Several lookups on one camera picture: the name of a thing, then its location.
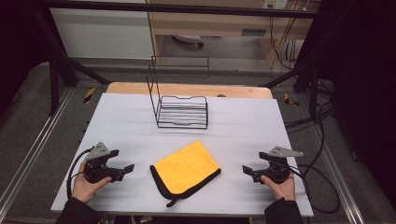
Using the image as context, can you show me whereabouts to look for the white cabinet panel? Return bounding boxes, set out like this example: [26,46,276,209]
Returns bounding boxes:
[49,7,155,61]

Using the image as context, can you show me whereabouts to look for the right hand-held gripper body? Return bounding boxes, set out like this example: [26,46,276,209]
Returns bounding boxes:
[252,145,304,185]

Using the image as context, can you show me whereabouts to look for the light wooden desk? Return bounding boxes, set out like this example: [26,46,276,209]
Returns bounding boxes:
[146,0,322,68]

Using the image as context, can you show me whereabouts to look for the right hand-held gripper cable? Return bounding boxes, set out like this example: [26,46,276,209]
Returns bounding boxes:
[289,163,342,215]

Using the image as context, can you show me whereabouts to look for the left hand-held gripper cable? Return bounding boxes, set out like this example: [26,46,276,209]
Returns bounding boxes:
[65,147,94,201]

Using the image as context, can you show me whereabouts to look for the aluminium floor rail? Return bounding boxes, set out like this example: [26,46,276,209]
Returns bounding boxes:
[309,122,366,224]
[0,88,75,214]

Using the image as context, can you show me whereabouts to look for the hanging cables behind desk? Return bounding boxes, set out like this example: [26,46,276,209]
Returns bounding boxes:
[268,0,309,71]

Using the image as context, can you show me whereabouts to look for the black metal frame bar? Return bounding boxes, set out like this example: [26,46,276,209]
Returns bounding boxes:
[38,0,323,19]

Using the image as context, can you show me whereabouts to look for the bundle of black floor cables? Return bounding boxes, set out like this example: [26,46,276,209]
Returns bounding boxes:
[283,101,335,134]

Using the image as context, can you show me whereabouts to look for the yellow black tape marker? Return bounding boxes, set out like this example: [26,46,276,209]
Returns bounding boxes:
[82,87,96,105]
[283,92,301,107]

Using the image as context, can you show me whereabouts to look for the black wire rack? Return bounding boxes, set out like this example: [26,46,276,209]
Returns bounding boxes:
[146,55,210,130]

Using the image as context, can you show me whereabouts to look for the white chair base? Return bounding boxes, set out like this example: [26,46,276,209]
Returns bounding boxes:
[172,34,205,49]

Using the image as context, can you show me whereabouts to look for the white power strip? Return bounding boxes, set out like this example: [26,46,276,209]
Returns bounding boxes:
[262,0,290,10]

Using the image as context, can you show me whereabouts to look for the yellow cloth with black trim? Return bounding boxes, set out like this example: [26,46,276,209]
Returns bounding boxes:
[149,139,222,208]

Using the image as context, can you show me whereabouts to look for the person's left hand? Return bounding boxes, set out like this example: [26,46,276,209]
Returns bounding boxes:
[71,160,113,204]

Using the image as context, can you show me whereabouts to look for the black metal frame leg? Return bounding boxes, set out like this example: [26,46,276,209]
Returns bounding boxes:
[262,62,321,122]
[32,8,111,117]

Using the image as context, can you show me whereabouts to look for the person's right hand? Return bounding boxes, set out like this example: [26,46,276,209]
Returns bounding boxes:
[260,172,297,202]

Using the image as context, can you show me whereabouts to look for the hand-held gripper cable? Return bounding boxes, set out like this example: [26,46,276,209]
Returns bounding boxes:
[289,163,342,215]
[65,147,94,201]

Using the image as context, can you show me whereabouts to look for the wooden table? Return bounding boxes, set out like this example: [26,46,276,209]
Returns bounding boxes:
[106,81,275,100]

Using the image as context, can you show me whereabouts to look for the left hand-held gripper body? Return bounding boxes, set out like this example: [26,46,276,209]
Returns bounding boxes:
[82,141,125,185]

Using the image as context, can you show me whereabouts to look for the dark curtain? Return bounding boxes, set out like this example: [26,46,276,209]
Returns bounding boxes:
[0,0,55,116]
[306,0,396,213]

